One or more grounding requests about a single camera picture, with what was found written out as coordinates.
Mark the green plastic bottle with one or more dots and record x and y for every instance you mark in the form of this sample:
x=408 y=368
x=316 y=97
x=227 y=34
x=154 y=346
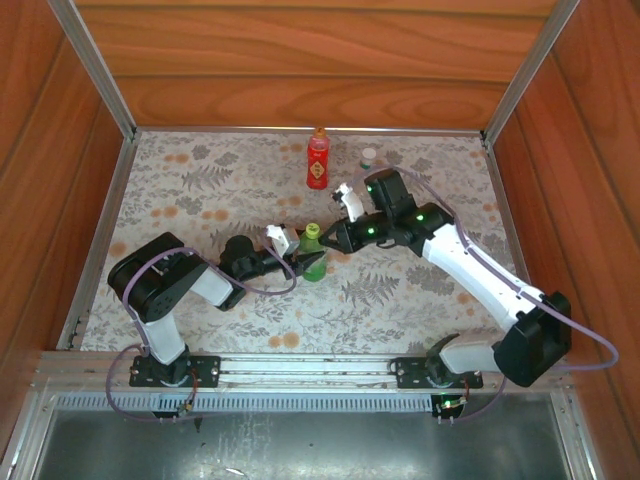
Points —
x=314 y=272

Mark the yellow-green bottle cap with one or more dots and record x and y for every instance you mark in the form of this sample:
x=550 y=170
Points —
x=313 y=229

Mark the red drink bottle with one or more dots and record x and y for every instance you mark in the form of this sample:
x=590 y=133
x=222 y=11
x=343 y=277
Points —
x=317 y=170

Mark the gold bottle cap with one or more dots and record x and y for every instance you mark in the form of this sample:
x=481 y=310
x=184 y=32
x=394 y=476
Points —
x=319 y=133

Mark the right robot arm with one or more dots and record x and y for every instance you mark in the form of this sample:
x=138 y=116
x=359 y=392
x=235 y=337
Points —
x=475 y=270

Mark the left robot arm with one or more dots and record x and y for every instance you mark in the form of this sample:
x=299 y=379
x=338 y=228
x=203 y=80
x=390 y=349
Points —
x=150 y=285

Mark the floral table mat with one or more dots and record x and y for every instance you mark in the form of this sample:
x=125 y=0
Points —
x=350 y=320

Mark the small connector board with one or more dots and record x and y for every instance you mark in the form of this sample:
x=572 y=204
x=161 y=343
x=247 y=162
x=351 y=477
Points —
x=450 y=404
x=186 y=409

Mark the grey metal sheet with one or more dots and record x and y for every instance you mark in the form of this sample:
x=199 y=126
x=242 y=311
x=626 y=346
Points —
x=300 y=445

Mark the aluminium mounting rail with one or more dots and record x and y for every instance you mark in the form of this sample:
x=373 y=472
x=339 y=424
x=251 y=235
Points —
x=300 y=365

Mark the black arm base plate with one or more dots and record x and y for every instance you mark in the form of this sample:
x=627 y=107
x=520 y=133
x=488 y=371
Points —
x=202 y=365
x=407 y=377

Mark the aluminium table edge rail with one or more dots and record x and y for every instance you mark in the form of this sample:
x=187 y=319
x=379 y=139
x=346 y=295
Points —
x=501 y=190
x=250 y=130

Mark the aluminium frame post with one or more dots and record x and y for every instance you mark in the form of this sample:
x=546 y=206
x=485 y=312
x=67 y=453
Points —
x=531 y=65
x=94 y=65

